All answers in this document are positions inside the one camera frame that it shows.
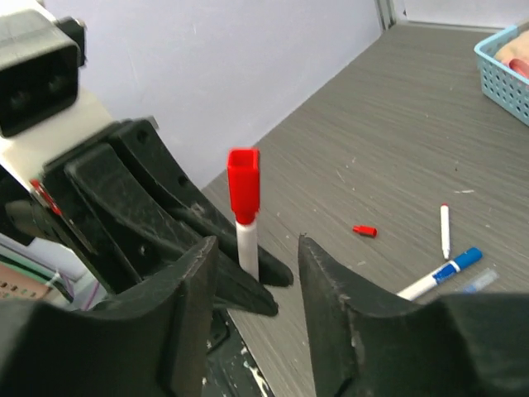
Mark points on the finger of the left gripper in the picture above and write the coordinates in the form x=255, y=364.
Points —
x=253, y=300
x=167, y=213

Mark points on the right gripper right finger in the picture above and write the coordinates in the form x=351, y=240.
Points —
x=366, y=341

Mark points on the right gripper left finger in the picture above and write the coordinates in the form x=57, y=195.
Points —
x=150, y=340

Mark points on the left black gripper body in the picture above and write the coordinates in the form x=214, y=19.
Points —
x=80, y=199

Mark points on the clear pen cap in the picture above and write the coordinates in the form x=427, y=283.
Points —
x=479, y=282

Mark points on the white marker blue print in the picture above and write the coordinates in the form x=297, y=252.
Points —
x=441, y=274

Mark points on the white pen red tip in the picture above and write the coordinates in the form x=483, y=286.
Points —
x=247, y=247

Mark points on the red cap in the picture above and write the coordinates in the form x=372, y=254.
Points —
x=364, y=230
x=243, y=172

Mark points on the white pen with clear cap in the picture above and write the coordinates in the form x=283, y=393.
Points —
x=445, y=230

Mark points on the pink plastic basket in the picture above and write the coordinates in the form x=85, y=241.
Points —
x=15, y=285

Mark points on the blue plastic basket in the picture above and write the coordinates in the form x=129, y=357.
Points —
x=503, y=85

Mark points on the peach folded towel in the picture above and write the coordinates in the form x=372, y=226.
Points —
x=515, y=54

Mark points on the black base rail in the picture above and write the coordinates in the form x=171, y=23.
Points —
x=231, y=369

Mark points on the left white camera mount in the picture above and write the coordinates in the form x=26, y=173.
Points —
x=45, y=112

